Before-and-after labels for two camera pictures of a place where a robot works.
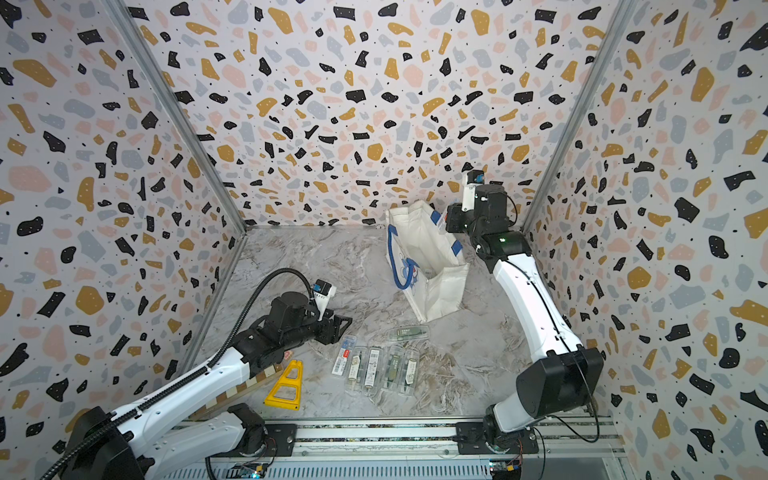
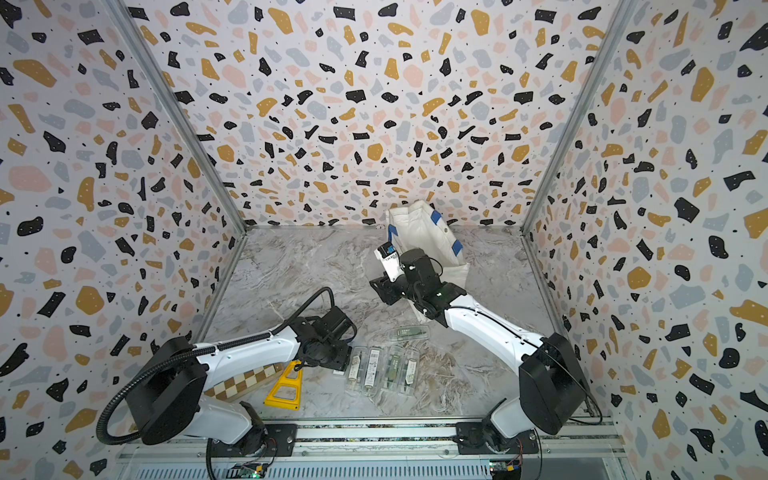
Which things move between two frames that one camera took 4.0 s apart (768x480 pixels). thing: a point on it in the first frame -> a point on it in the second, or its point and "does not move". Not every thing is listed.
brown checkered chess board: x=261 y=377 does not move
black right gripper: x=455 y=214 -> x=384 y=291
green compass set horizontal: x=412 y=333 does not move
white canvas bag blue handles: x=426 y=259 does not move
